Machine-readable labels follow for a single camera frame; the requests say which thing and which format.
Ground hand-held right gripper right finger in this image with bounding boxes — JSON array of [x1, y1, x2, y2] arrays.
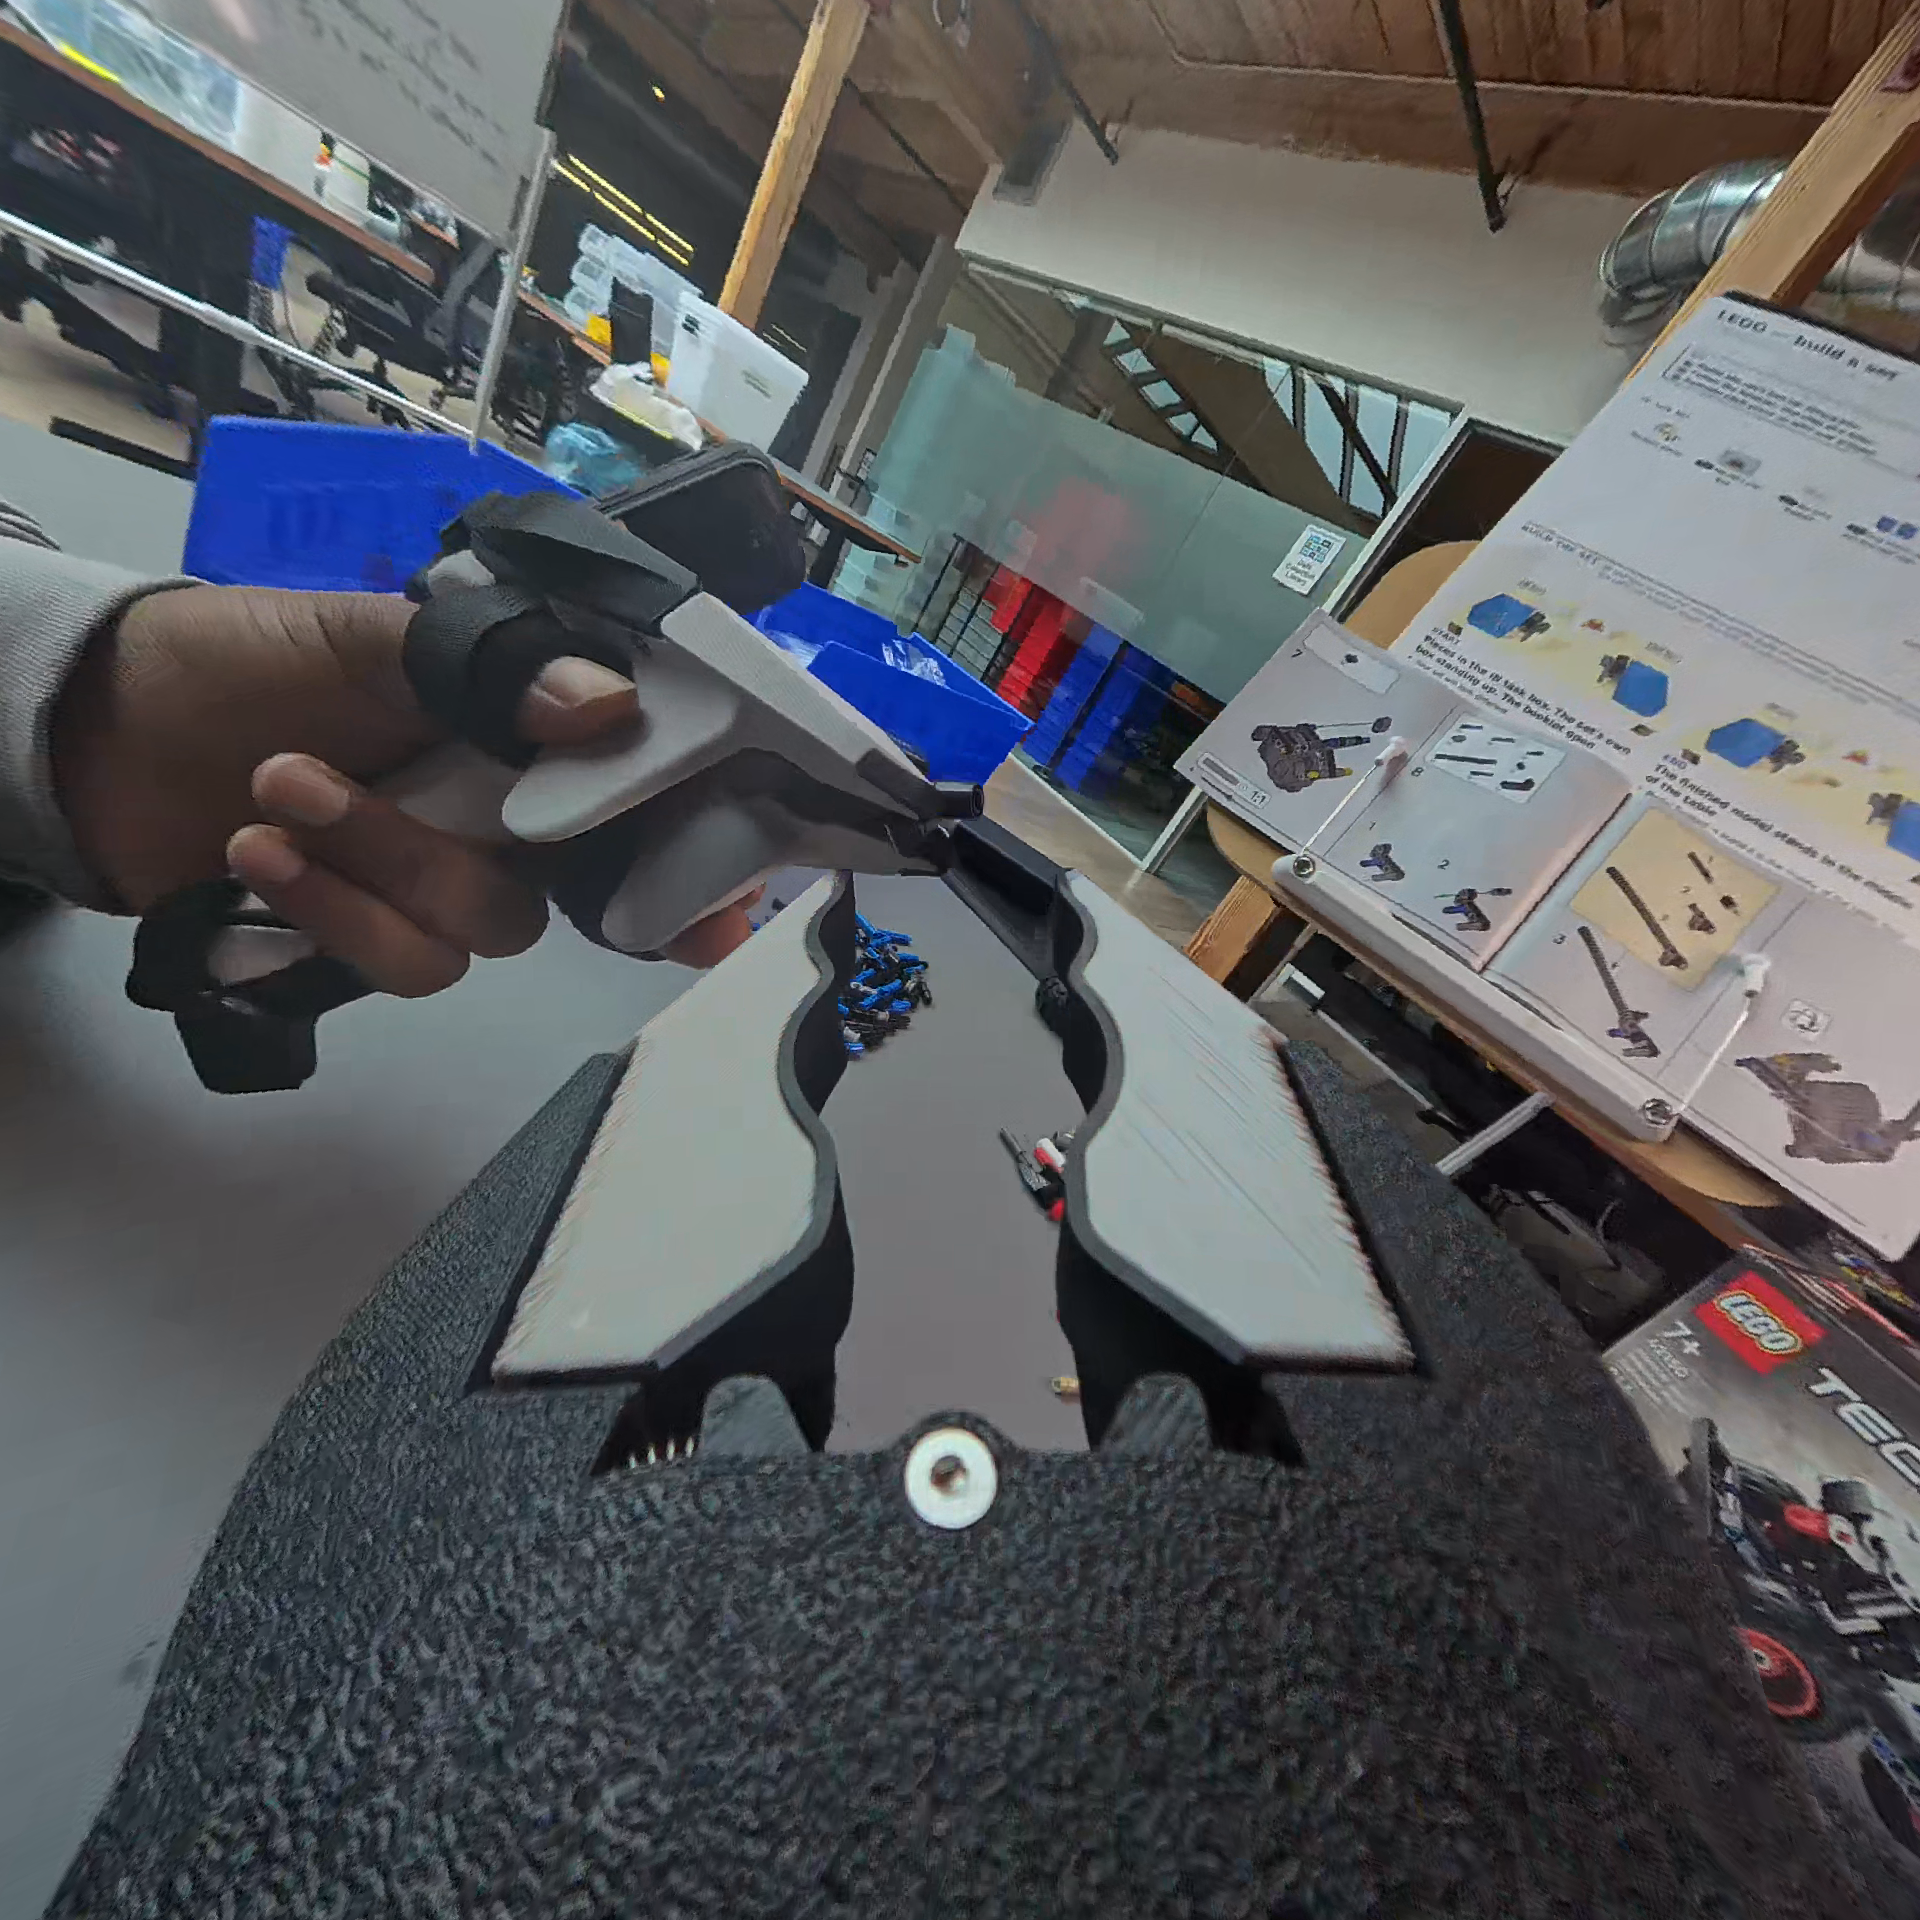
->
[[1049, 879, 1418, 1372]]

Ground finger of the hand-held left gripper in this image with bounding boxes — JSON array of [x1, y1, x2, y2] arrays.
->
[[943, 813, 1083, 1038]]

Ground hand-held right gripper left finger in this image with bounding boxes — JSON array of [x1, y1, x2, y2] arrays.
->
[[489, 875, 860, 1381]]

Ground person's left forearm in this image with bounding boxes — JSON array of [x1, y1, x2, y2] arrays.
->
[[0, 502, 165, 919]]

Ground grey desk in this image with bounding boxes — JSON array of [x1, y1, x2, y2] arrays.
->
[[0, 412, 1140, 1905]]

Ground long wooden desk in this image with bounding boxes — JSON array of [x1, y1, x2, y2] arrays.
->
[[0, 24, 449, 288]]

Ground person's left hand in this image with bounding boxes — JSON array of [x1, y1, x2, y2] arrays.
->
[[53, 578, 751, 999]]

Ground blue plastic bin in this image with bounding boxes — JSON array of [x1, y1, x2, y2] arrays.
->
[[751, 582, 909, 662], [182, 415, 587, 595], [807, 639, 1037, 786]]

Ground pile of blue black pins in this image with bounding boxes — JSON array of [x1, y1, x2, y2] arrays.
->
[[839, 919, 933, 1058]]

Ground stack of blue bins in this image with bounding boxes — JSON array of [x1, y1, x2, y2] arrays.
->
[[1035, 620, 1203, 797]]

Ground stack of red bins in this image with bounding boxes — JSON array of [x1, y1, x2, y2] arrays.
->
[[982, 476, 1117, 720]]

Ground frosted glass partition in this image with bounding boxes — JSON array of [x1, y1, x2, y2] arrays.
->
[[841, 255, 1462, 871]]

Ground white storage box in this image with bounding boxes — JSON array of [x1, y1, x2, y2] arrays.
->
[[668, 289, 810, 452]]

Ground stack of clear storage boxes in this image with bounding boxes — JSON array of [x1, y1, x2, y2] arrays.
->
[[568, 220, 709, 369]]

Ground black office chair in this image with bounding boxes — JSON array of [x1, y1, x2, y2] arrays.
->
[[306, 239, 505, 419]]

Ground toy truck set box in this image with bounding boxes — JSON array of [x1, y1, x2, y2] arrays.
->
[[1602, 1245, 1920, 1905]]

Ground whiteboard on stand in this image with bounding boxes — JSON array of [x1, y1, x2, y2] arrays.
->
[[134, 0, 578, 452]]

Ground white instruction poster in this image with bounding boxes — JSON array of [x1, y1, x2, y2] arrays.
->
[[1386, 289, 1920, 932]]

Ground black ceiling pipe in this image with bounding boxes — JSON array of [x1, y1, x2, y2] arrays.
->
[[1432, 0, 1509, 233]]

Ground lego instruction booklet on stand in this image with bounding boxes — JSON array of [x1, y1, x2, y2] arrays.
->
[[1186, 13, 1920, 1215]]

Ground wooden post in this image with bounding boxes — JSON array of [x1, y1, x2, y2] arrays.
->
[[717, 0, 870, 331]]

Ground metal air duct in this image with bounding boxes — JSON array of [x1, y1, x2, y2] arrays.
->
[[1597, 157, 1920, 322]]

